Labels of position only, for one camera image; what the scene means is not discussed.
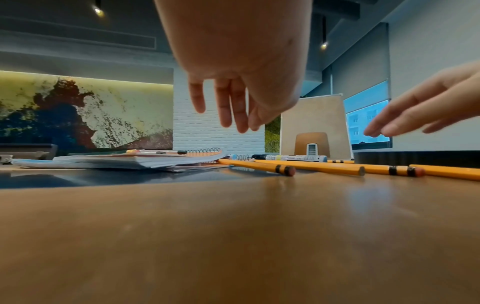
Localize person's left hand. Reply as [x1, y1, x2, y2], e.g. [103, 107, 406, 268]
[153, 0, 314, 134]

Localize person's right hand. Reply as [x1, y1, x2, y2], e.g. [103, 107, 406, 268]
[363, 59, 480, 139]

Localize blue eraser block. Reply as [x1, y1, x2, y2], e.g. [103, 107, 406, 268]
[353, 149, 480, 169]

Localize black white markers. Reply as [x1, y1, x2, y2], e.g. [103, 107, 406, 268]
[251, 153, 329, 164]

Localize bunch of yellow pencils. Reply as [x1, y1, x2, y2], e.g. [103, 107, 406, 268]
[217, 158, 480, 182]

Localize blue orange notebook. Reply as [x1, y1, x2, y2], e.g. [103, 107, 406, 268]
[11, 158, 61, 169]

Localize window with building view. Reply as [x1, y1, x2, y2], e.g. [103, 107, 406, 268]
[342, 80, 394, 150]

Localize grey roller blind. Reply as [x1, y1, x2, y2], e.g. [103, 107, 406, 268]
[329, 22, 391, 99]

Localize brown metal-framed board panel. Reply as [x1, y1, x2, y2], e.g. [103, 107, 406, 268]
[279, 94, 354, 161]

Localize brown wooden chair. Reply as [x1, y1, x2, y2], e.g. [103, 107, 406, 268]
[293, 132, 331, 157]

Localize wooden table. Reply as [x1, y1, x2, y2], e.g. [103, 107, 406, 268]
[0, 161, 480, 304]

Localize green foliage wall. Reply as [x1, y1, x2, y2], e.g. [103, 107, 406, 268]
[264, 114, 283, 154]

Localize large abstract wall painting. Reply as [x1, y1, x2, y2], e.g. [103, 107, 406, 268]
[0, 70, 175, 151]

